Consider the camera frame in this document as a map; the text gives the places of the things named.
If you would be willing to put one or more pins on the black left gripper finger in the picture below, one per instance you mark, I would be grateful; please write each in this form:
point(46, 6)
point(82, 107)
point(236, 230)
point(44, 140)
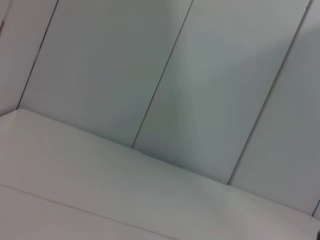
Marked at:
point(318, 235)

